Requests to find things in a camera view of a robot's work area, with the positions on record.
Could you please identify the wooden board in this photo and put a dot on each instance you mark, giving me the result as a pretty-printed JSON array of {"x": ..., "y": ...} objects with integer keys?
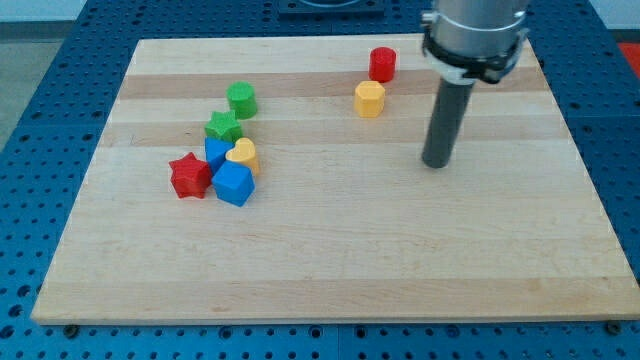
[{"x": 346, "y": 224}]

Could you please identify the yellow heart block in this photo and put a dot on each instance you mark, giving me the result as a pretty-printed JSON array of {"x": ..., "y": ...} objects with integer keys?
[{"x": 244, "y": 152}]

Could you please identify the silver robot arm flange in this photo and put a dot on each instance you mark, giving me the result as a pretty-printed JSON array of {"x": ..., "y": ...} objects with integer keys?
[{"x": 469, "y": 40}]

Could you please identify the red star block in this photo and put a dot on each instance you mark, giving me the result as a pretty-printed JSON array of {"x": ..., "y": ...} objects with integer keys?
[{"x": 190, "y": 176}]

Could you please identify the red cylinder block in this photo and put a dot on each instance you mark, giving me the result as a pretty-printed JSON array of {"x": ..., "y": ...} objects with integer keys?
[{"x": 382, "y": 64}]

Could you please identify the blue cube block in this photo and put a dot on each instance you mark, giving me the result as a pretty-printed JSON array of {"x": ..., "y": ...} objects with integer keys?
[{"x": 233, "y": 183}]

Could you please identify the green star block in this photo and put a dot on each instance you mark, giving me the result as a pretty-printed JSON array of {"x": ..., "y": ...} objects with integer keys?
[{"x": 224, "y": 126}]

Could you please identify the green cylinder block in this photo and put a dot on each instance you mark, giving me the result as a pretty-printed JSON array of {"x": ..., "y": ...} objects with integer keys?
[{"x": 241, "y": 99}]

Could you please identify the blue triangle block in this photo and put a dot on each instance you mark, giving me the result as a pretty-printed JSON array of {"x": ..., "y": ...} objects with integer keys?
[{"x": 215, "y": 152}]

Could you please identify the yellow hexagon block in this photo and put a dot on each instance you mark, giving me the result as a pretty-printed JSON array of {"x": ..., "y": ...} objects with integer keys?
[{"x": 369, "y": 99}]

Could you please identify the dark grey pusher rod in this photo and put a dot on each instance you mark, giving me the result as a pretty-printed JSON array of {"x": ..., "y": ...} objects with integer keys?
[{"x": 446, "y": 119}]

